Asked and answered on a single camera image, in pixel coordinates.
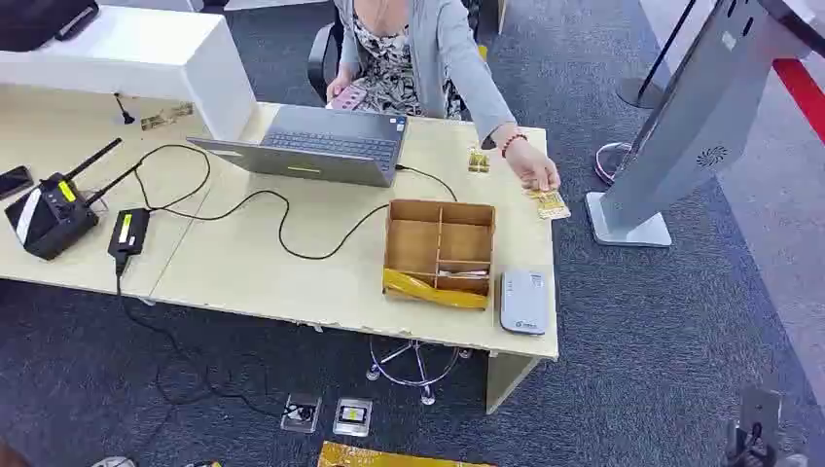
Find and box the pale desk leg panel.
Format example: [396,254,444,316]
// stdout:
[484,350,541,415]

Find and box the grey laptop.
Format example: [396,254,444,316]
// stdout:
[187,104,409,190]

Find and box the black radio unit with antennas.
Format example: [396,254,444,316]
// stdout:
[3,136,142,262]

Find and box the black power adapter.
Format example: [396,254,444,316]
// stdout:
[106,207,152,262]

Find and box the person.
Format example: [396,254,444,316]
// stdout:
[325,0,562,193]

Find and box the white card reader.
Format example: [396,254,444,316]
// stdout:
[499,269,551,337]

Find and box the white desk partition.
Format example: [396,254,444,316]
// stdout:
[0,5,259,143]

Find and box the black mains cable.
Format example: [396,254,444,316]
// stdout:
[114,256,288,420]

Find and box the wooden compartment box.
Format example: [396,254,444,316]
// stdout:
[381,198,497,311]

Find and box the black bag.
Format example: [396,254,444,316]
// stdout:
[0,0,101,54]

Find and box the person's right hand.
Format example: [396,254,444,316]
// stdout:
[326,69,355,104]

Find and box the gold printed card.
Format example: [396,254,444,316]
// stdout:
[522,187,572,222]

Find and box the black laptop cable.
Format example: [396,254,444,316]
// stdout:
[131,142,459,263]

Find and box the person's left hand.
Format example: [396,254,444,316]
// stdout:
[504,137,562,193]

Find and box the red barrier belt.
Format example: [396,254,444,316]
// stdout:
[771,57,825,146]

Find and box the pale gold card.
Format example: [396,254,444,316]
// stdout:
[140,101,196,132]

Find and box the round ring base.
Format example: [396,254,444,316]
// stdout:
[593,140,637,188]

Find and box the black stanchion post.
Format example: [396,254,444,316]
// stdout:
[615,0,699,111]

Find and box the black smartphone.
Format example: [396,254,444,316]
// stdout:
[0,165,35,201]

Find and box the yellow tape strip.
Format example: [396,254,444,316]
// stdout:
[382,268,489,310]

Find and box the black office chair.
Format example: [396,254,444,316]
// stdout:
[306,5,346,104]

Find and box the red bead bracelet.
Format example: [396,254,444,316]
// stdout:
[500,132,529,160]

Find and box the yellow floor sheet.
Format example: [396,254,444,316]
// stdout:
[317,441,494,467]

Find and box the grey kiosk stand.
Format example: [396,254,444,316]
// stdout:
[585,0,825,249]

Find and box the chrome stool base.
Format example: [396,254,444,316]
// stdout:
[365,336,473,408]

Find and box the silver floor socket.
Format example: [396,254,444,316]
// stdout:
[332,397,375,439]
[280,393,324,434]

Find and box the pink phone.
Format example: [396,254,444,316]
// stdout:
[328,85,369,112]

